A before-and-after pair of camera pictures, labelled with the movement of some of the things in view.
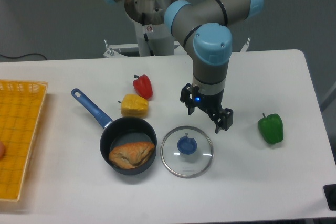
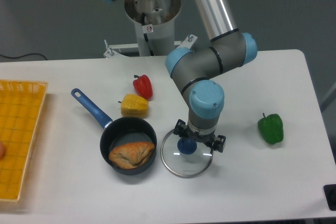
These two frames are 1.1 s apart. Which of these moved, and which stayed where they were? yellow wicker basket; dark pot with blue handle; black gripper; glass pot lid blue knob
Moved: black gripper
Stayed: glass pot lid blue knob; yellow wicker basket; dark pot with blue handle
